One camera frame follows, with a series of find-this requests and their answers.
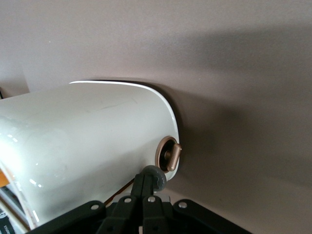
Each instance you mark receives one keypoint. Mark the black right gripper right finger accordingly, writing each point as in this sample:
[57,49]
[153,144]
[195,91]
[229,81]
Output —
[156,214]

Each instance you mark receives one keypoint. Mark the white two-slot toaster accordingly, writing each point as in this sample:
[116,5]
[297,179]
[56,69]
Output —
[85,146]

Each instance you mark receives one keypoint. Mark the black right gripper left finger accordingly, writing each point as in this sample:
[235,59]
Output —
[122,214]

